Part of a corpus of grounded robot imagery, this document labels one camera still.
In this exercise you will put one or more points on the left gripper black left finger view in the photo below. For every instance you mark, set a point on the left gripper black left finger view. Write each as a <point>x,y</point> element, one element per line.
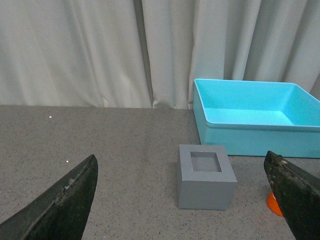
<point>59,213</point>

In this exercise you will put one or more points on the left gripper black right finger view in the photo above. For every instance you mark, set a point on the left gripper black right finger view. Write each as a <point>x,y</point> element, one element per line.
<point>298,195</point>

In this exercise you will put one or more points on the orange cylinder part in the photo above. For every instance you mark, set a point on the orange cylinder part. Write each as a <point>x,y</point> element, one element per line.
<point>272,204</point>

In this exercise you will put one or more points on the gray block with square recess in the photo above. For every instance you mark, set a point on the gray block with square recess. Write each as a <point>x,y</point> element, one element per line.
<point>205,177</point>

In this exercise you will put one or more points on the light blue plastic box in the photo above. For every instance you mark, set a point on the light blue plastic box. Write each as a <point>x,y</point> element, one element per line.
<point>250,118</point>

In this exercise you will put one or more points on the beige curtain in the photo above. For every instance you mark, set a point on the beige curtain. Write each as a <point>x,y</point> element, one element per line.
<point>147,53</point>

